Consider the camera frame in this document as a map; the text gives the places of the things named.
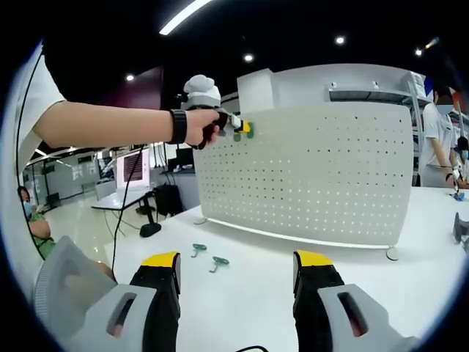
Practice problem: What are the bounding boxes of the black bag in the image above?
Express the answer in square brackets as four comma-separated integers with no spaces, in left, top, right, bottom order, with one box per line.
[153,184,184,217]

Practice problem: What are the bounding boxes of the dark grey handheld device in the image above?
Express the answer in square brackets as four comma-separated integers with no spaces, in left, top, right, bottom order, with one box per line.
[452,212,469,254]

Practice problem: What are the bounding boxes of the person's white shirt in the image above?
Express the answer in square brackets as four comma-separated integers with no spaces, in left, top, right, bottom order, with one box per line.
[3,40,67,294]

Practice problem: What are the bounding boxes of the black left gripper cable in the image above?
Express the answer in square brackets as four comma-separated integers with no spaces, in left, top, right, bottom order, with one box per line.
[111,143,144,283]

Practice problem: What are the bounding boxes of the white perforated mounting plate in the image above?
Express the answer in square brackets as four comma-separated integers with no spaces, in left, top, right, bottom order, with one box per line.
[192,100,413,262]

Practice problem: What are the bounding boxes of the white side table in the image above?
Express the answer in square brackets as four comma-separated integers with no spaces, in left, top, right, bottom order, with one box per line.
[91,188,155,228]

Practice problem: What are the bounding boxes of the long ceiling strip light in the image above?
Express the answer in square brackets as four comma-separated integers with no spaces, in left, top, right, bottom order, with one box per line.
[159,0,213,36]

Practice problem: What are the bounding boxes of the black wristband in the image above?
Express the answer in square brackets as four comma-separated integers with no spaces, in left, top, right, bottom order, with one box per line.
[168,109,188,144]

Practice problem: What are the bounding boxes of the black computer mouse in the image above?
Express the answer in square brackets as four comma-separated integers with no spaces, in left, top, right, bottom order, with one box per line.
[139,222,162,238]

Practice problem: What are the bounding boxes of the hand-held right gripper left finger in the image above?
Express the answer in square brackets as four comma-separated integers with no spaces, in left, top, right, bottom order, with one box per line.
[67,252,182,352]

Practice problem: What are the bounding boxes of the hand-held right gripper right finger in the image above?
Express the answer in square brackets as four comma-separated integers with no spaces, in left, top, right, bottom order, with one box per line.
[292,250,422,352]

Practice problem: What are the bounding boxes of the open white laptop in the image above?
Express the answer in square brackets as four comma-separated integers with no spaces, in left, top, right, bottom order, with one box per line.
[115,152,150,191]

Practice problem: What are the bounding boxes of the grey metal shelf rack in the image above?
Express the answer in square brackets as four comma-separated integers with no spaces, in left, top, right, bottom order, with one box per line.
[325,82,426,111]

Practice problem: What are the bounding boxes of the person's left hand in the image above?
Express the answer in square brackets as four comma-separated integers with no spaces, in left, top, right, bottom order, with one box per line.
[185,109,221,148]

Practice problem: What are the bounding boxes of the thin black cable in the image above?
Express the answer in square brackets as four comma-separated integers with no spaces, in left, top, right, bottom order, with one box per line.
[15,51,47,260]

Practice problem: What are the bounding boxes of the dark red wall panel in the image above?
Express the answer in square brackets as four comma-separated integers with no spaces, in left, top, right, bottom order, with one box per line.
[98,65,164,109]

